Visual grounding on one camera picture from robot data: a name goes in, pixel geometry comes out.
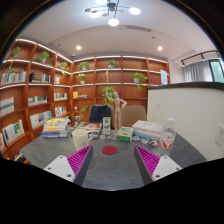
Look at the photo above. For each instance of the trailing green plant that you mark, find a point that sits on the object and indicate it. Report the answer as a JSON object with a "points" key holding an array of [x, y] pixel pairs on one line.
{"points": [[108, 96]]}

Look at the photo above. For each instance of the stack of white books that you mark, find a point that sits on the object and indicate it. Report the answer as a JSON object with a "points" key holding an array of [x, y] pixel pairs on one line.
{"points": [[146, 129]]}

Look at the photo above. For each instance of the orange cover book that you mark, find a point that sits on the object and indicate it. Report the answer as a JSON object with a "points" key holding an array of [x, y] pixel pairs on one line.
{"points": [[95, 128]]}

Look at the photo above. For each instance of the clear water bottle red label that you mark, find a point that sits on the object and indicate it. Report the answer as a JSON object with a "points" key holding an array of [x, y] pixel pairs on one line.
{"points": [[167, 137]]}

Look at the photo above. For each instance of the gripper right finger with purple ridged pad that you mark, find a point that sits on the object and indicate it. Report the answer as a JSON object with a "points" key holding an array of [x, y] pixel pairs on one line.
{"points": [[153, 167]]}

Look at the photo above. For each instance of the dark blue chair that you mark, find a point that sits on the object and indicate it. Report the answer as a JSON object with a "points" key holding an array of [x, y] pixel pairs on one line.
{"points": [[97, 113]]}

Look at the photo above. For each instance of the green white small box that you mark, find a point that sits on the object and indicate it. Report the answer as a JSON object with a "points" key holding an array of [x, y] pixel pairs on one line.
{"points": [[125, 134]]}

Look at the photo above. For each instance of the wooden artist mannequin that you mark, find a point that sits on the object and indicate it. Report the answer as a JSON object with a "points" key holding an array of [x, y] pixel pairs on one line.
{"points": [[119, 104]]}

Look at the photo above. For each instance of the green white tall carton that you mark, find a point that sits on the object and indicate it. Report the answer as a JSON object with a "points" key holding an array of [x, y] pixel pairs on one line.
{"points": [[106, 125]]}

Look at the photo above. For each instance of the white wall socket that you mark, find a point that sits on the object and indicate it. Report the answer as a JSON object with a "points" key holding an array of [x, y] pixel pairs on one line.
{"points": [[220, 135]]}

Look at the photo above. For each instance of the beige chair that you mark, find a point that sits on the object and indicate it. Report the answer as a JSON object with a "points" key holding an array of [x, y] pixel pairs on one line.
{"points": [[131, 114]]}

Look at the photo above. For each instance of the white plastic cup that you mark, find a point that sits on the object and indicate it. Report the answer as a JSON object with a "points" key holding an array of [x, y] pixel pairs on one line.
{"points": [[81, 138]]}

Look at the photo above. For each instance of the white curtain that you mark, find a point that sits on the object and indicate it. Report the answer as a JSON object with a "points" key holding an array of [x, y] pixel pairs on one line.
{"points": [[198, 72]]}

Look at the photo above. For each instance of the ceiling chandelier lamp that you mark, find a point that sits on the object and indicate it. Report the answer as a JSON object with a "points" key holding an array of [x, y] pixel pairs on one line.
{"points": [[107, 7]]}

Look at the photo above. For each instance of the wooden wall bookshelf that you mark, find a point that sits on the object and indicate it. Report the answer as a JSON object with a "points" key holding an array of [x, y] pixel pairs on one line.
{"points": [[37, 82]]}

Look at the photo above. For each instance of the red round coaster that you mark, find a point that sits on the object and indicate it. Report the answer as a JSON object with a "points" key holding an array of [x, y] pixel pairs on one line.
{"points": [[109, 150]]}

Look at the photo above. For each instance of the stack of colourful books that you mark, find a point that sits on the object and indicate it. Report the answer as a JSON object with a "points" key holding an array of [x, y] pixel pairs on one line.
{"points": [[55, 128]]}

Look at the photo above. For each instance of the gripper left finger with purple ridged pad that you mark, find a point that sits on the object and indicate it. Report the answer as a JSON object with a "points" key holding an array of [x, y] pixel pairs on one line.
{"points": [[73, 167]]}

